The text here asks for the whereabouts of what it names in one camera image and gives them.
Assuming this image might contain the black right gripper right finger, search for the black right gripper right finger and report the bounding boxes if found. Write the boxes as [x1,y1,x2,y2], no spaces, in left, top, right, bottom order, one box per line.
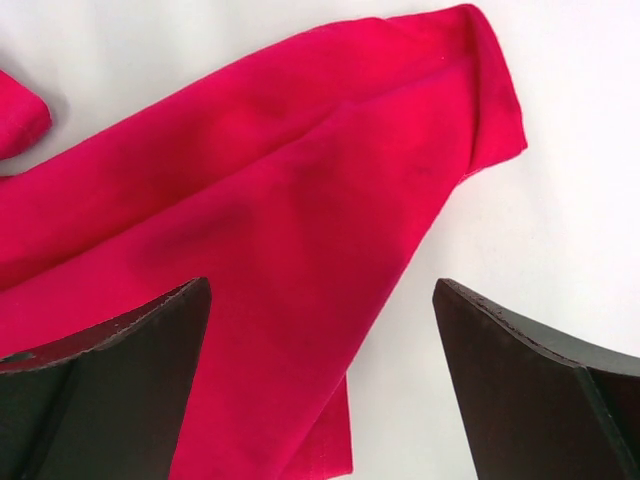
[433,279,639,479]

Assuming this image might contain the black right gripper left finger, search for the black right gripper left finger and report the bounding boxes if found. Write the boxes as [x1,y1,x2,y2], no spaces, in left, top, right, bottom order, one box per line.
[1,278,212,479]

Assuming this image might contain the crimson red t-shirt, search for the crimson red t-shirt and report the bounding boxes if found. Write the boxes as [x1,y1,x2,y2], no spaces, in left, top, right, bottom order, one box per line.
[1,4,526,479]

